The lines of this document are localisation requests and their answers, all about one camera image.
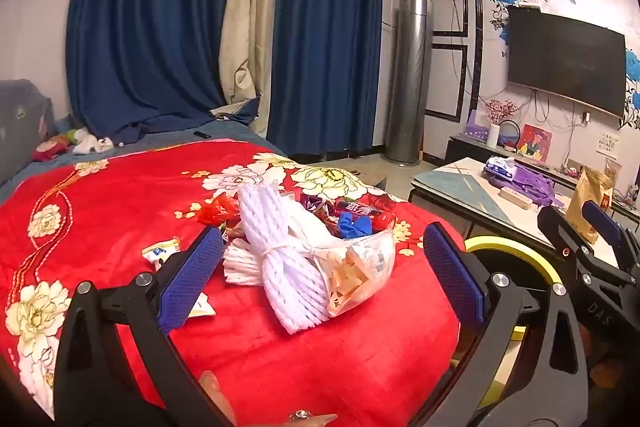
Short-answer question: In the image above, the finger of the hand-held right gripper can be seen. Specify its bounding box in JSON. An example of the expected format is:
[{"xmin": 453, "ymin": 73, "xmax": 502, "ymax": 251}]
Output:
[
  {"xmin": 581, "ymin": 200, "xmax": 640, "ymax": 268},
  {"xmin": 537, "ymin": 205, "xmax": 623, "ymax": 288}
]

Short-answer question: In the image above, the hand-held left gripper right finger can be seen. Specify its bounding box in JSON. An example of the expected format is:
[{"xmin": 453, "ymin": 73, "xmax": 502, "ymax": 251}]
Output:
[{"xmin": 410, "ymin": 222, "xmax": 591, "ymax": 427}]

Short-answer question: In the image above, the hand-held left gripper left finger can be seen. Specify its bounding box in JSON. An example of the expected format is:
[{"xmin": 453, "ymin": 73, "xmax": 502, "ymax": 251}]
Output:
[{"xmin": 54, "ymin": 226, "xmax": 236, "ymax": 427}]

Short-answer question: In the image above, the yellow rimmed trash bin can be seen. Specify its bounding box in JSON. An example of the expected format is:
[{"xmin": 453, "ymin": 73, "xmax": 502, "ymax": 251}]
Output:
[{"xmin": 450, "ymin": 234, "xmax": 565, "ymax": 410}]

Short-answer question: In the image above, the red plastic bag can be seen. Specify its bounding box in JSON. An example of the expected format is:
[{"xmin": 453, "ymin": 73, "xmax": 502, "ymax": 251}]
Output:
[{"xmin": 195, "ymin": 197, "xmax": 242, "ymax": 229}]

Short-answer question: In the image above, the white foam net bundle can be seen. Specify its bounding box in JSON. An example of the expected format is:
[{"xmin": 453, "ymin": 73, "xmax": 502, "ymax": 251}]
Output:
[{"xmin": 222, "ymin": 182, "xmax": 341, "ymax": 335}]

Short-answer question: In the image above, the clear plastic bag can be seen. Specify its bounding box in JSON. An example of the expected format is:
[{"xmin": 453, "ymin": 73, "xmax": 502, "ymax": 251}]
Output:
[{"xmin": 300, "ymin": 207, "xmax": 397, "ymax": 319}]

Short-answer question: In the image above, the red snack tube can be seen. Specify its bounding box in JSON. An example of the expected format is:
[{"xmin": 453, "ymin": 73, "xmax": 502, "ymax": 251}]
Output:
[{"xmin": 332, "ymin": 198, "xmax": 397, "ymax": 228}]

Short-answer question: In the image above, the person's left hand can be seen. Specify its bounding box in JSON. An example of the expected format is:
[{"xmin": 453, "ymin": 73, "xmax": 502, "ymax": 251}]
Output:
[{"xmin": 199, "ymin": 369, "xmax": 338, "ymax": 427}]

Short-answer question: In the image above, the brown paper bag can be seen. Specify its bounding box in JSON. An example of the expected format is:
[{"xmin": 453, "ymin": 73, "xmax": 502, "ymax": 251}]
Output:
[{"xmin": 565, "ymin": 166, "xmax": 624, "ymax": 244}]

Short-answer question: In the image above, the small white wrapper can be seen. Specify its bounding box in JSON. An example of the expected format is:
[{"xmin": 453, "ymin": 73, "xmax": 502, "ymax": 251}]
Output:
[
  {"xmin": 142, "ymin": 237, "xmax": 181, "ymax": 266},
  {"xmin": 189, "ymin": 292, "xmax": 217, "ymax": 319}
]

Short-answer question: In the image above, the purple bag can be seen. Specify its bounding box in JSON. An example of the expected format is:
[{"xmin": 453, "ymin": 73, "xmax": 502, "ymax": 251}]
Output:
[{"xmin": 482, "ymin": 163, "xmax": 567, "ymax": 208}]

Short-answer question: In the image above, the white power strip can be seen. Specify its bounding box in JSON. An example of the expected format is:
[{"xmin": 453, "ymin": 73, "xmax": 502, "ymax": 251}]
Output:
[{"xmin": 500, "ymin": 187, "xmax": 537, "ymax": 210}]

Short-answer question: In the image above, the blue white tissue pack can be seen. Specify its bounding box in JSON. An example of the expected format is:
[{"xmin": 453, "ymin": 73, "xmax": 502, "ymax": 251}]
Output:
[{"xmin": 483, "ymin": 156, "xmax": 517, "ymax": 180}]

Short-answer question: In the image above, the colourful picture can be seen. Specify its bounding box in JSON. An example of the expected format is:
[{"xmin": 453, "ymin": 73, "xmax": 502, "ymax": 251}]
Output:
[{"xmin": 517, "ymin": 124, "xmax": 554, "ymax": 156}]

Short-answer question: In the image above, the blue white coffee table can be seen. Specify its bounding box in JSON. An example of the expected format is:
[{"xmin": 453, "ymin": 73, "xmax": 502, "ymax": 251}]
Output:
[{"xmin": 409, "ymin": 156, "xmax": 640, "ymax": 269}]

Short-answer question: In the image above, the round table ornament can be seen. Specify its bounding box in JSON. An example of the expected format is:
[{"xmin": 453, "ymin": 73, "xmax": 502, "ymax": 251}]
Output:
[{"xmin": 499, "ymin": 119, "xmax": 524, "ymax": 150}]

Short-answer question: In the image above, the red floral blanket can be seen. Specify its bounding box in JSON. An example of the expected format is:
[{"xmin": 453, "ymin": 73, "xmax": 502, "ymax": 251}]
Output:
[{"xmin": 0, "ymin": 142, "xmax": 461, "ymax": 427}]

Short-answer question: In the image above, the white vase with red flowers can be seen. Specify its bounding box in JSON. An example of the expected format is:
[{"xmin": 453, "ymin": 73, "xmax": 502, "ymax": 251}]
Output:
[{"xmin": 482, "ymin": 99, "xmax": 519, "ymax": 148}]

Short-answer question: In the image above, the dark television stand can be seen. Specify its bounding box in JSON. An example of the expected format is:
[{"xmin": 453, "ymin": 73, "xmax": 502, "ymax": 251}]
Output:
[{"xmin": 445, "ymin": 134, "xmax": 640, "ymax": 220}]

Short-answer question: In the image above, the purple box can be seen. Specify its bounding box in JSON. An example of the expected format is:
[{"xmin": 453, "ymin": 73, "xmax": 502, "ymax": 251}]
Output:
[{"xmin": 465, "ymin": 109, "xmax": 491, "ymax": 144}]

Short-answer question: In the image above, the blue sofa cover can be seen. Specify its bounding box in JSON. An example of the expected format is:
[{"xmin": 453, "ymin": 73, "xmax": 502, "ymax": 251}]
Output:
[{"xmin": 0, "ymin": 109, "xmax": 292, "ymax": 204}]

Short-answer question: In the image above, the purple candy wrapper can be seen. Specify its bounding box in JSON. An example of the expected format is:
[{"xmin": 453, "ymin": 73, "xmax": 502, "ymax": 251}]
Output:
[{"xmin": 300, "ymin": 194, "xmax": 332, "ymax": 214}]

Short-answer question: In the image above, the black curved television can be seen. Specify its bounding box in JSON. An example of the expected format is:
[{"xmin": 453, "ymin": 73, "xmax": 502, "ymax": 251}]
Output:
[{"xmin": 506, "ymin": 5, "xmax": 627, "ymax": 119}]

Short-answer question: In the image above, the white plush toy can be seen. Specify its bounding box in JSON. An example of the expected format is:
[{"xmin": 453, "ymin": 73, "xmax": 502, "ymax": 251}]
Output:
[{"xmin": 72, "ymin": 129, "xmax": 115, "ymax": 156}]

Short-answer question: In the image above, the blue white cloth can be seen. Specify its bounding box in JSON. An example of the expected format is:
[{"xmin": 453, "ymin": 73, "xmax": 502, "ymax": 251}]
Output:
[{"xmin": 209, "ymin": 96, "xmax": 262, "ymax": 126}]

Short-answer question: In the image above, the red plush toy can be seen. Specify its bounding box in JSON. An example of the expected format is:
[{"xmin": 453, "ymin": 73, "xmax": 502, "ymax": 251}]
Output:
[{"xmin": 32, "ymin": 138, "xmax": 69, "ymax": 161}]

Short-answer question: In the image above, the silver standing air conditioner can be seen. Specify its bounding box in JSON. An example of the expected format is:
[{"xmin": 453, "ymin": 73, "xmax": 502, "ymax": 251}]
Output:
[{"xmin": 383, "ymin": 0, "xmax": 434, "ymax": 166}]

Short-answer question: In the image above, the blue curtain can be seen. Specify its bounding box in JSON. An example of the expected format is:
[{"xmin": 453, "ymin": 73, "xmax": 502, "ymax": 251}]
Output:
[
  {"xmin": 265, "ymin": 0, "xmax": 384, "ymax": 156},
  {"xmin": 65, "ymin": 0, "xmax": 262, "ymax": 146}
]

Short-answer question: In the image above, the beige curtain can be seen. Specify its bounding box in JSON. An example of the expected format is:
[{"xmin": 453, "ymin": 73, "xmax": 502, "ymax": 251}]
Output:
[{"xmin": 220, "ymin": 0, "xmax": 289, "ymax": 114}]

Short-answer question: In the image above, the white wall notice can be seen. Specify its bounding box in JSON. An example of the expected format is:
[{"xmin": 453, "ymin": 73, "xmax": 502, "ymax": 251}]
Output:
[{"xmin": 597, "ymin": 130, "xmax": 621, "ymax": 156}]

